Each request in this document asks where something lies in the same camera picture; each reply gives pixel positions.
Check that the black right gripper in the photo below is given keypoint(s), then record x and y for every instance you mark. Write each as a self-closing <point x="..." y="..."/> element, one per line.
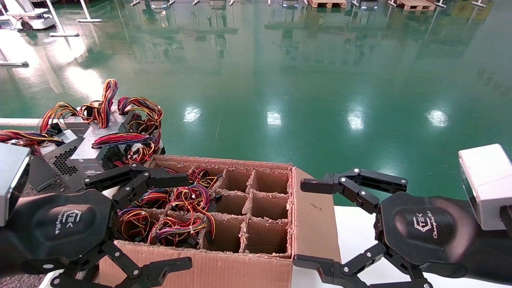
<point x="428" y="228"/>

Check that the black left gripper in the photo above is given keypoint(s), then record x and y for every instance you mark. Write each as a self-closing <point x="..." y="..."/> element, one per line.
<point x="60" y="228"/>

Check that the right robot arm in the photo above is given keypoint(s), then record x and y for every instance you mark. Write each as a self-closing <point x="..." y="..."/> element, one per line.
<point x="494" y="252"/>

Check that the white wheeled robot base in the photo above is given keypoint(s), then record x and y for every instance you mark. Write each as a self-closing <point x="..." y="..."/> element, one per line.
<point x="36" y="18"/>

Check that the brown cardboard box with dividers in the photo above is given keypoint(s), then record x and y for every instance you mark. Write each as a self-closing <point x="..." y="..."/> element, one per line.
<point x="314" y="224"/>

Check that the dark grey power supply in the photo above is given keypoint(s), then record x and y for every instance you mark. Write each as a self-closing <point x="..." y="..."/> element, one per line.
<point x="42" y="172"/>

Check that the white floor stand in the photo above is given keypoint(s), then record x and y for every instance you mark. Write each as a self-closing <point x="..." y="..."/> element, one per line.
<point x="16" y="63"/>
<point x="90" y="20"/>
<point x="64" y="34"/>

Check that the grey machine base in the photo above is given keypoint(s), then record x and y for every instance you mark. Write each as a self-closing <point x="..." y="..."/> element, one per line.
<point x="368" y="4"/>
<point x="217" y="4"/>
<point x="159" y="4"/>

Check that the wooden pallet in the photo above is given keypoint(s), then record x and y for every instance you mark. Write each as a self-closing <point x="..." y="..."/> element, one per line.
<point x="416" y="4"/>
<point x="328" y="4"/>

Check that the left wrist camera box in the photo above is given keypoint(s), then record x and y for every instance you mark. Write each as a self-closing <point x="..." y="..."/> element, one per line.
<point x="12" y="180"/>

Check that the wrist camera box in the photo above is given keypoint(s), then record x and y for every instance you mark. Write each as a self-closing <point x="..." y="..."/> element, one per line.
<point x="490" y="184"/>
<point x="12" y="180"/>

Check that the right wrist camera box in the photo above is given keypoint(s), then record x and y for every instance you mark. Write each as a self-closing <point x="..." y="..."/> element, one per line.
<point x="490" y="184"/>

